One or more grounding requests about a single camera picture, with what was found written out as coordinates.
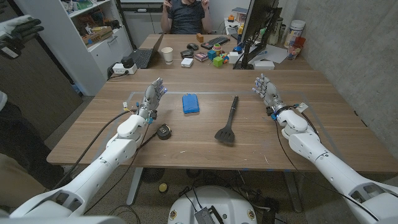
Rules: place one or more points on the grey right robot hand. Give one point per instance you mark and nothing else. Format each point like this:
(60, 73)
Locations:
(270, 93)

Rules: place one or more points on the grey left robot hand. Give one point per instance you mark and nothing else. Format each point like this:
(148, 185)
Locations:
(150, 99)

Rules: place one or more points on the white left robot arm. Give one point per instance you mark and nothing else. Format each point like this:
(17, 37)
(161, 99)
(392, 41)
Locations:
(115, 149)

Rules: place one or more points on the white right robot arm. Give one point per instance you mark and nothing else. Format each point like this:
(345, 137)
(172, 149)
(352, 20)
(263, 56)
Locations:
(311, 146)

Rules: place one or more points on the black tape measure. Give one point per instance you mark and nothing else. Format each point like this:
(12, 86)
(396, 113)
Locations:
(163, 132)

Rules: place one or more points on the blue ice pack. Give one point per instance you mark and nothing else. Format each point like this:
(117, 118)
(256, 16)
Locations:
(190, 103)

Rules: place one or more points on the black spatula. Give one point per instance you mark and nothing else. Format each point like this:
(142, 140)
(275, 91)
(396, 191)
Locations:
(226, 134)

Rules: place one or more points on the flat white box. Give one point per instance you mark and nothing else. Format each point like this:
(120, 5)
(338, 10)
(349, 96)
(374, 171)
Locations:
(264, 65)

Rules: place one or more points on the white paper sheet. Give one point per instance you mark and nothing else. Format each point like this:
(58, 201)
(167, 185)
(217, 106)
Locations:
(275, 53)

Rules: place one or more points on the black monitor stand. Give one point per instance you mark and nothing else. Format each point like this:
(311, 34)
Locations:
(247, 59)

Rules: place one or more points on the black laptop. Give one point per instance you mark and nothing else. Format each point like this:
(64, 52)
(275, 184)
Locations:
(143, 57)

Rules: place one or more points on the black power adapter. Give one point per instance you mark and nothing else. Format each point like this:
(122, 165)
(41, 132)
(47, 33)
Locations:
(127, 62)

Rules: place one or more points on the white power strip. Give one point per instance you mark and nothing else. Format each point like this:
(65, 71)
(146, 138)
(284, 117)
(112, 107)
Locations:
(117, 69)

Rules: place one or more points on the white paper cup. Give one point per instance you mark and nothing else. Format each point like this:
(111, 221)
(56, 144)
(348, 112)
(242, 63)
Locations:
(167, 55)

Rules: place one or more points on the red plastic cup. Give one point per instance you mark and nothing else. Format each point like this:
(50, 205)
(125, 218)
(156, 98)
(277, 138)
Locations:
(294, 49)

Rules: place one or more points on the white cube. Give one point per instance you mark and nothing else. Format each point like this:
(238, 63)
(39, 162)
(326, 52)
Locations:
(233, 58)

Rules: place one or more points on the small white box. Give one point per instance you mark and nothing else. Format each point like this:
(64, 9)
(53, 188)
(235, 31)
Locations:
(187, 62)

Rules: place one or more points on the blue round object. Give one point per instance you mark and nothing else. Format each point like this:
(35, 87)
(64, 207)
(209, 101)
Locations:
(238, 49)

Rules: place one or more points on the multicoloured puzzle cube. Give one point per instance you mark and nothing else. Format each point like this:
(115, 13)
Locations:
(224, 58)

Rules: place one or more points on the green cube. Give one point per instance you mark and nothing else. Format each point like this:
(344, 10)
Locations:
(218, 61)

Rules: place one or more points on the white canister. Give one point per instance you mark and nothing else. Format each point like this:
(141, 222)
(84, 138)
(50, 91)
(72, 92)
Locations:
(294, 32)

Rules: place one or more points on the pink small box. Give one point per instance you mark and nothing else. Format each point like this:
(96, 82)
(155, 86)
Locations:
(201, 56)

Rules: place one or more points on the black computer mouse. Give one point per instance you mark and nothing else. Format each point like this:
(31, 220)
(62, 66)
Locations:
(192, 46)

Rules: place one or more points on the teal cube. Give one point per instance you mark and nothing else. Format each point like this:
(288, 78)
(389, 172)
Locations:
(212, 55)

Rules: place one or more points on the colourful stacking toy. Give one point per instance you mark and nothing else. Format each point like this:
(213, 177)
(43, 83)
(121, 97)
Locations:
(217, 48)

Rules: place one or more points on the yellow bottle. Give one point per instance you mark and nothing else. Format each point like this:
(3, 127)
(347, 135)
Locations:
(240, 30)

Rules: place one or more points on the black keyboard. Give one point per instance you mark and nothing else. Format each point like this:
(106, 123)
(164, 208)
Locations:
(215, 42)

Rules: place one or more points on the black round fan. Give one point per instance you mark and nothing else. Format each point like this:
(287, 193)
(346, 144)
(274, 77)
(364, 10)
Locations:
(152, 175)

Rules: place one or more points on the black computer monitor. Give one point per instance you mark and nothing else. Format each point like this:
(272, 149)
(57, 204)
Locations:
(256, 18)

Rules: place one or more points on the orange wooden block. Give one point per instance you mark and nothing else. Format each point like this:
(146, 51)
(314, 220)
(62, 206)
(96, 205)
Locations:
(200, 38)

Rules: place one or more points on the orange small object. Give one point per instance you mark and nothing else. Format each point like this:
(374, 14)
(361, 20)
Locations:
(230, 18)

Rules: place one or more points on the white shelf cabinet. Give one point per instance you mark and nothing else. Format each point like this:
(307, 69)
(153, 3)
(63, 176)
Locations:
(77, 56)

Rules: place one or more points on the seated person dark t-shirt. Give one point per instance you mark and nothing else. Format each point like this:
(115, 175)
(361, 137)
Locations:
(186, 18)

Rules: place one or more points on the grey table leg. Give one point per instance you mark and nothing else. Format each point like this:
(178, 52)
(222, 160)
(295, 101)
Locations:
(134, 186)
(293, 191)

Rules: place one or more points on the yellow ball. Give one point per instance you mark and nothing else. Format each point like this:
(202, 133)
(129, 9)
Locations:
(163, 188)

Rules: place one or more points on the white robot torso base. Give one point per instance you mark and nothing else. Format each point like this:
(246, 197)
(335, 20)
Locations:
(230, 202)

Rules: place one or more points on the grey electronics box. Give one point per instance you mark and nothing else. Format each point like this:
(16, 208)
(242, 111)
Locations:
(205, 216)

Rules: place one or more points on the standing person dark trousers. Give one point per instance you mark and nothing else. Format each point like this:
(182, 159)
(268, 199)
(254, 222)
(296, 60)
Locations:
(21, 137)

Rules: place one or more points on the black and white tracking glove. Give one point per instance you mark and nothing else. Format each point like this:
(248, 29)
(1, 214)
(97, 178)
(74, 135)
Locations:
(21, 31)

